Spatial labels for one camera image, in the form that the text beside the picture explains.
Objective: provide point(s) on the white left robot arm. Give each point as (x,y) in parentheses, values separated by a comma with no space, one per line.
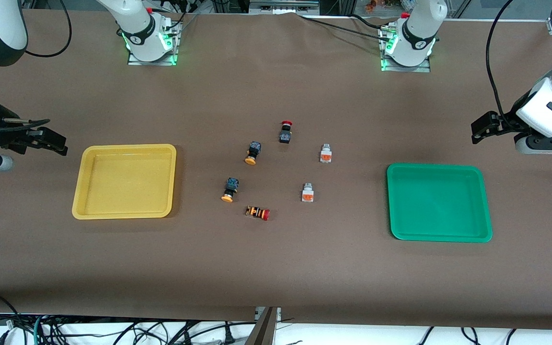
(419,28)

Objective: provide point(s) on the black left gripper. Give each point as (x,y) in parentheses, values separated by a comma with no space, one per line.
(511,118)

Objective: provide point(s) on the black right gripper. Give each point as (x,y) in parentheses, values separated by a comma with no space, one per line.
(2,129)

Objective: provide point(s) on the yellow plastic tray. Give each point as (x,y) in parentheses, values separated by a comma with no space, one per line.
(127,201)

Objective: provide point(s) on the white push button orange insert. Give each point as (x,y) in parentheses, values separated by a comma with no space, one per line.
(325,154)
(308,194)

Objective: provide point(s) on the green plastic tray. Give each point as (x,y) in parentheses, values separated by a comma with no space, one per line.
(439,225)

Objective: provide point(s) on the brown table cloth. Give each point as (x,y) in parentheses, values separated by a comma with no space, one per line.
(276,268)

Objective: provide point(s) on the aluminium table leg profile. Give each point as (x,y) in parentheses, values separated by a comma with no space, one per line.
(264,330)

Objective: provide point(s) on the red push button black body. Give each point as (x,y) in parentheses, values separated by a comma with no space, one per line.
(285,136)

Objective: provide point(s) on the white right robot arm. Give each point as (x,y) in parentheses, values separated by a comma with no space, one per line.
(134,24)

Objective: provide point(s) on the colourful background object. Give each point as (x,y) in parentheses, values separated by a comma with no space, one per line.
(374,5)

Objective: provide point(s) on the black power plug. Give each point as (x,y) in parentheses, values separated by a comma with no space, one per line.
(228,339)

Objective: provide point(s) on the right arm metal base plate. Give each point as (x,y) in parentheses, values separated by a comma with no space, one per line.
(134,61)

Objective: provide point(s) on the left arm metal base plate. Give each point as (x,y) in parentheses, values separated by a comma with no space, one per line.
(422,68)

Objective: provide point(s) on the yellow push button black body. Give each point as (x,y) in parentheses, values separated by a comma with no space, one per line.
(253,151)
(231,186)

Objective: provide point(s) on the red push button orange body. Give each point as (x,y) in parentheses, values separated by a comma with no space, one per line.
(257,212)

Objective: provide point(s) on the aluminium frame beam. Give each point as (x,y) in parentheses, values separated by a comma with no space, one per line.
(283,5)

